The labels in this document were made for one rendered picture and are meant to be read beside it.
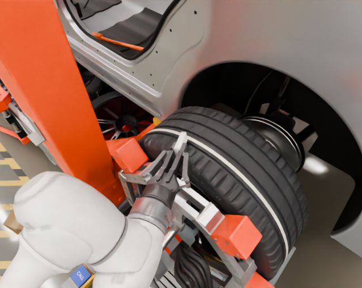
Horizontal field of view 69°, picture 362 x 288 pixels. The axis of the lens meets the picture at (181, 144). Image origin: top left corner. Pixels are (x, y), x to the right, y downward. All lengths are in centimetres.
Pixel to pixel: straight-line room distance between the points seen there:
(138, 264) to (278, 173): 46
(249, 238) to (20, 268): 46
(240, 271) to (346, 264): 135
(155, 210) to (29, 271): 23
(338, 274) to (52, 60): 190
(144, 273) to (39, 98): 51
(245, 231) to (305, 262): 133
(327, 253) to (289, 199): 126
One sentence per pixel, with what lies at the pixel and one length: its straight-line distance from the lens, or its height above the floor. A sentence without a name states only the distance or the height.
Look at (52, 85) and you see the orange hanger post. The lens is 78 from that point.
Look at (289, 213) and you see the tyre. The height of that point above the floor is 105.
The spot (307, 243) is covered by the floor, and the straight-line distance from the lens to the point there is 202.
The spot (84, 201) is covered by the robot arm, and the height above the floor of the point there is 138.
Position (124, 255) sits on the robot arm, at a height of 129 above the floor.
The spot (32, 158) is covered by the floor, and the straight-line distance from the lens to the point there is 246.
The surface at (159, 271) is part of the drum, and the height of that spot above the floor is 88.
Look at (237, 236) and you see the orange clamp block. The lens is 65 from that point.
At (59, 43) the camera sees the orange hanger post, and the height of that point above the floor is 141.
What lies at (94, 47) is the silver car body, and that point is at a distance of 159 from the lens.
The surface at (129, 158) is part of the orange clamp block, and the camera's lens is 82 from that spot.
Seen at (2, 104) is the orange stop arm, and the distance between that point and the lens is 223.
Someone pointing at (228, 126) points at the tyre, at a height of 118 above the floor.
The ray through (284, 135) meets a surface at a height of 100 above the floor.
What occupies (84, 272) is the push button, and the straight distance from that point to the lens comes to 138.
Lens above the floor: 176
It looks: 52 degrees down
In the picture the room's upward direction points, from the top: straight up
